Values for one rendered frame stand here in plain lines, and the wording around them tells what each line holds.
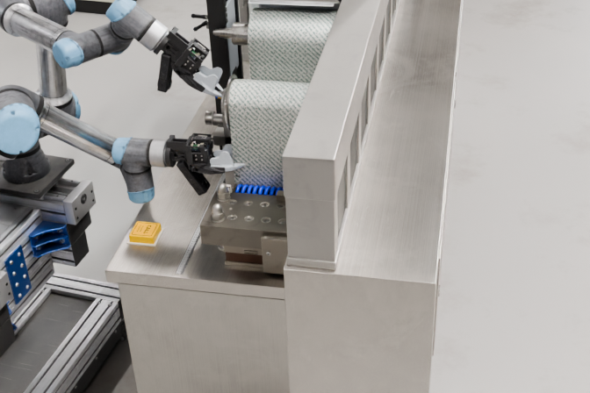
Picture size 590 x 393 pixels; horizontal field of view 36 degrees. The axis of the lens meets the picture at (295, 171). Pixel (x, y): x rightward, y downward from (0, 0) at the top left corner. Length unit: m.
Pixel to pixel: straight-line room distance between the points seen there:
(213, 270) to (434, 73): 0.77
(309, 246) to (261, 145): 0.93
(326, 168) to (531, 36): 4.58
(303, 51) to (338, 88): 0.92
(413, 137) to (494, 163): 2.68
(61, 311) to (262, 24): 1.44
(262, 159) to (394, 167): 0.71
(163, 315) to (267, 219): 0.40
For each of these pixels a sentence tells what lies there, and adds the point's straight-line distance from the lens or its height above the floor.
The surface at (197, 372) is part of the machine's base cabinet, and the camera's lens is 2.58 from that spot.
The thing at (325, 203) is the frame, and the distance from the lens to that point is 1.41.
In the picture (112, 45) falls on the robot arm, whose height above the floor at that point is 1.40.
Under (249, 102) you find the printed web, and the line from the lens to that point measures 2.32.
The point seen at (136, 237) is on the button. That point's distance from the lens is 2.48.
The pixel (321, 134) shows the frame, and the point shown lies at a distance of 1.42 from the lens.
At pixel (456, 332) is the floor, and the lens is 3.51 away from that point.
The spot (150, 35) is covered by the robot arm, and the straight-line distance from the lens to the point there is 2.34.
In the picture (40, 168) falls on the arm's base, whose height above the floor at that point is 0.85.
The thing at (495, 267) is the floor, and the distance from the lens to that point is 3.84.
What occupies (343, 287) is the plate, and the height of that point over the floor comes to 1.41.
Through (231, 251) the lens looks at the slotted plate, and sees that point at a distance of 2.35.
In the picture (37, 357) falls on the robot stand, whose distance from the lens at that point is 3.26.
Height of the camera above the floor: 2.37
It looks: 33 degrees down
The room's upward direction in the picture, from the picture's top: 2 degrees counter-clockwise
